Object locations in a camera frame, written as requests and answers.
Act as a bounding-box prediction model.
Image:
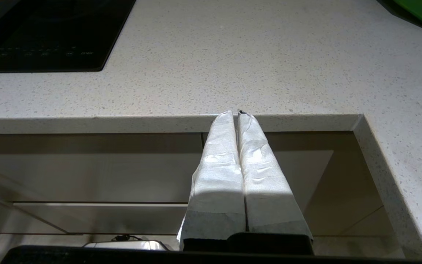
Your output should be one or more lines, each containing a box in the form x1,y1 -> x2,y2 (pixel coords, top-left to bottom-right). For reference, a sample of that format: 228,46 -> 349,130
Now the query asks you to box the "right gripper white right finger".
237,109 -> 312,237

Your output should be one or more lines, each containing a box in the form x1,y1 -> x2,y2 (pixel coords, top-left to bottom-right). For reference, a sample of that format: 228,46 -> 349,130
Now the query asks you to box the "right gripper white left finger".
177,110 -> 247,241

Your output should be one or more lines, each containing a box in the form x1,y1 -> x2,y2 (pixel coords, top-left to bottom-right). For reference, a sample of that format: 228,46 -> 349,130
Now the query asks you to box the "silver metal electronics box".
84,235 -> 168,251

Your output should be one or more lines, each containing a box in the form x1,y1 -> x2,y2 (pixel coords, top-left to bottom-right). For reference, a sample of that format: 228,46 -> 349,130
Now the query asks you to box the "beige base cabinet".
0,131 -> 404,257

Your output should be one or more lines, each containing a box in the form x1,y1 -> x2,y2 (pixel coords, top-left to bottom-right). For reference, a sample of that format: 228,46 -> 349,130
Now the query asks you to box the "black induction cooktop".
0,0 -> 137,73

